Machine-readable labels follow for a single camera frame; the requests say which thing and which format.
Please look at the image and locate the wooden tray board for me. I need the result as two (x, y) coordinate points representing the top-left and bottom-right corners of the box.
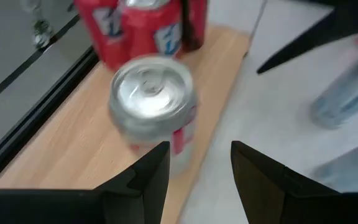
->
(0, 0), (269, 224)

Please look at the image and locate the person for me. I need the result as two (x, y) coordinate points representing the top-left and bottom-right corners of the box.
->
(19, 0), (55, 50)

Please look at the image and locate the red Fanta can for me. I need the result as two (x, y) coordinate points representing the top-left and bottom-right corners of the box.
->
(116, 0), (183, 62)
(73, 0), (130, 72)

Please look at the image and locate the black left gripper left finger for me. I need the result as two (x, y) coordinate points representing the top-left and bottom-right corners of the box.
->
(93, 141), (172, 224)

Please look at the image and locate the red can with black graphic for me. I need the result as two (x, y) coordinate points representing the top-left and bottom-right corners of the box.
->
(180, 0), (209, 53)

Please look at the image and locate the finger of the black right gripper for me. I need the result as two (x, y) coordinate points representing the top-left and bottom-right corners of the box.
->
(256, 0), (358, 75)

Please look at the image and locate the silver Diet Coke can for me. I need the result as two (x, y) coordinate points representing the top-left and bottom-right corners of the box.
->
(108, 54), (198, 178)

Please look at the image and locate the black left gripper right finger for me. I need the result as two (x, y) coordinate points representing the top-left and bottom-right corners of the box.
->
(230, 140), (349, 224)

